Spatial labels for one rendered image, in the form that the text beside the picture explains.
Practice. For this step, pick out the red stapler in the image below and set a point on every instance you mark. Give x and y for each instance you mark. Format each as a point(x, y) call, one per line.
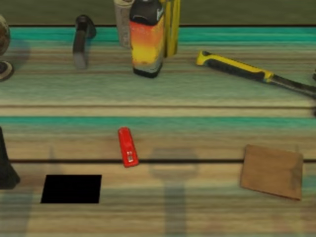
point(126, 145)

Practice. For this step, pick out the black square patch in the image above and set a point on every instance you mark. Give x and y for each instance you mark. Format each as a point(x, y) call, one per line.
point(71, 188)

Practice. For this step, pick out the orange yellow spray bottle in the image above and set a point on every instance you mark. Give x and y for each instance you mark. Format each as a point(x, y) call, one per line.
point(147, 42)

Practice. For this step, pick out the yellow box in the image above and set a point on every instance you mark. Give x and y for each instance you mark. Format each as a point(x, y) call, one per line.
point(171, 27)

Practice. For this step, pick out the brown wooden board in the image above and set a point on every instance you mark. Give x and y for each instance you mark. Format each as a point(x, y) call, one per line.
point(272, 171)

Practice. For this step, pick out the globe on round stand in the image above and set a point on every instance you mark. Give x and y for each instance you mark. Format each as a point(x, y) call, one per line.
point(3, 49)

